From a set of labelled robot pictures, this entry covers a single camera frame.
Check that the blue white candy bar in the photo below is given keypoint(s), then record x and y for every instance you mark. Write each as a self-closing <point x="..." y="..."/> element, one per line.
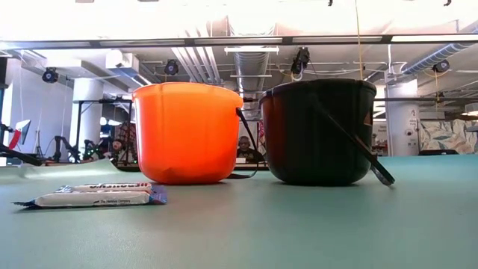
<point x="108" y="187"/>
<point x="93" y="198"/>

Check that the black halloween bucket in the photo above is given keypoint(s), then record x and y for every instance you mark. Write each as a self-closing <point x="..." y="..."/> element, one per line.
<point x="310" y="134"/>

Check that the person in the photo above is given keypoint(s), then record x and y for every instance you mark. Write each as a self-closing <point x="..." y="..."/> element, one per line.
<point x="246" y="149"/>

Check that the orange pumpkin bucket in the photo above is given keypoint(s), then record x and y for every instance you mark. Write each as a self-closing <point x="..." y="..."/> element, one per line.
<point x="186" y="134"/>

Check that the white ceiling light fixture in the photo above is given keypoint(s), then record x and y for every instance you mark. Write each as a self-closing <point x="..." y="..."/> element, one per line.
<point x="251" y="49"/>

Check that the green table mat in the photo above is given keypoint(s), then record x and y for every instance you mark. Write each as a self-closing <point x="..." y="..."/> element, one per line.
<point x="261" y="224"/>

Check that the black hanging ceiling device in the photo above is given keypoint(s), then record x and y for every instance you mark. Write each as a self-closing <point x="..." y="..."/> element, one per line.
<point x="300" y="60"/>

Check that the white round pillar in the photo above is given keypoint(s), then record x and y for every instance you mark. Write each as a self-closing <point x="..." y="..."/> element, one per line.
<point x="401" y="123"/>

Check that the tilted computer monitor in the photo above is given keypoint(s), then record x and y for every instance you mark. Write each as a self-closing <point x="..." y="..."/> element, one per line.
<point x="21" y="132"/>

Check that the silver ceiling duct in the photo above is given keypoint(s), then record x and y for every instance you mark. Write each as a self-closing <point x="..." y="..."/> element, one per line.
<point x="251" y="67"/>

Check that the black metal stand frame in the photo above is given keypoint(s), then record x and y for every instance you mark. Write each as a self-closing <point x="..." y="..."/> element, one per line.
<point x="79" y="130"/>

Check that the leaf pattern wall panel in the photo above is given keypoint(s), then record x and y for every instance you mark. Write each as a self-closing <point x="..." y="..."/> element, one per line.
<point x="448" y="136"/>

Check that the blue ceiling duct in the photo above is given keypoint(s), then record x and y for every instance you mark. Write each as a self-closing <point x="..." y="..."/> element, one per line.
<point x="437" y="56"/>

